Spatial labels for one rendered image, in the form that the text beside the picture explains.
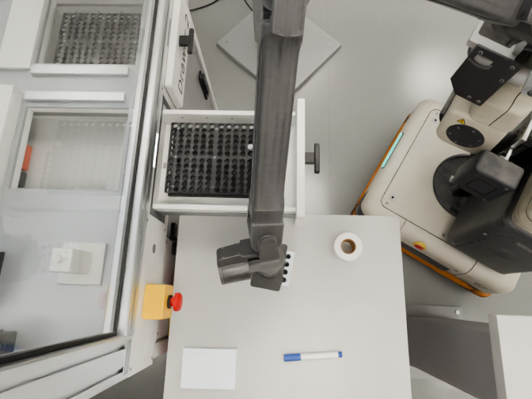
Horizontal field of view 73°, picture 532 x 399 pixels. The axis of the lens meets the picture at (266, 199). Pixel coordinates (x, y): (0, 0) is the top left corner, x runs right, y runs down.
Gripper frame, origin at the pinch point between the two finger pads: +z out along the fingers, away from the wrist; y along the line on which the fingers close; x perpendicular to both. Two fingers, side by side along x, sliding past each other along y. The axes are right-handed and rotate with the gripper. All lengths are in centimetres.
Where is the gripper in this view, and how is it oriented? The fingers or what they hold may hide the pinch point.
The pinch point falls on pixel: (268, 269)
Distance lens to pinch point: 88.3
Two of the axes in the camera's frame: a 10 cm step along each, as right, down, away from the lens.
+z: 0.0, 2.9, 9.6
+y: -1.9, 9.4, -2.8
